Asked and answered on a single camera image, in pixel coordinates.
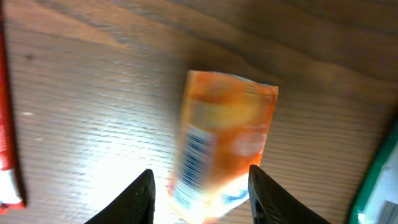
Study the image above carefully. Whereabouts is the green white packet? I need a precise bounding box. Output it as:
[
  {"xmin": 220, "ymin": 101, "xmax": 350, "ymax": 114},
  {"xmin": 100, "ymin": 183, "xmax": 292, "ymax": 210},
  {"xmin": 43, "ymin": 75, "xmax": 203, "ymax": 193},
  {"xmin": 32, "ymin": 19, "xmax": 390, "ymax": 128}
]
[{"xmin": 348, "ymin": 124, "xmax": 398, "ymax": 224}]

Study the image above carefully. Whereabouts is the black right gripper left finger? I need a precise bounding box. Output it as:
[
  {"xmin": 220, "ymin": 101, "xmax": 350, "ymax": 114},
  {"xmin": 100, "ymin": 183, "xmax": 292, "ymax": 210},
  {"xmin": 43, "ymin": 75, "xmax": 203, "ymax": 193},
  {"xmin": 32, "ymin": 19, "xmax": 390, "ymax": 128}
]
[{"xmin": 85, "ymin": 169, "xmax": 155, "ymax": 224}]

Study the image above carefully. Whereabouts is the orange snack packet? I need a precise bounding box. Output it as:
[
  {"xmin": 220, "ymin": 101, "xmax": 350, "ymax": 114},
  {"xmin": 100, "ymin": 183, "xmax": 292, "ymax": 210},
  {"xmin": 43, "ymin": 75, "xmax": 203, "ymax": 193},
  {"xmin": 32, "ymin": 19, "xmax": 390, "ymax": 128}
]
[{"xmin": 168, "ymin": 70, "xmax": 279, "ymax": 223}]

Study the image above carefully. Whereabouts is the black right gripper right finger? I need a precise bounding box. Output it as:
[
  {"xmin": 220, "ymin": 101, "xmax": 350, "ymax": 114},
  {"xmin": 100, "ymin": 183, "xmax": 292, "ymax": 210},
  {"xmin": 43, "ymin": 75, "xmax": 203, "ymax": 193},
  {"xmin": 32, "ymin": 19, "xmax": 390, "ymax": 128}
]
[{"xmin": 248, "ymin": 165, "xmax": 330, "ymax": 224}]

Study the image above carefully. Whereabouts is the red stick sachet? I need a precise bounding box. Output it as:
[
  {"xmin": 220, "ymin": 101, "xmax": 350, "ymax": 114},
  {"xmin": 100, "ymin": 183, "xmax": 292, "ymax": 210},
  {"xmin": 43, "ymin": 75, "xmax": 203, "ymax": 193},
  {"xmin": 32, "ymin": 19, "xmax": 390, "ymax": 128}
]
[{"xmin": 1, "ymin": 16, "xmax": 26, "ymax": 215}]

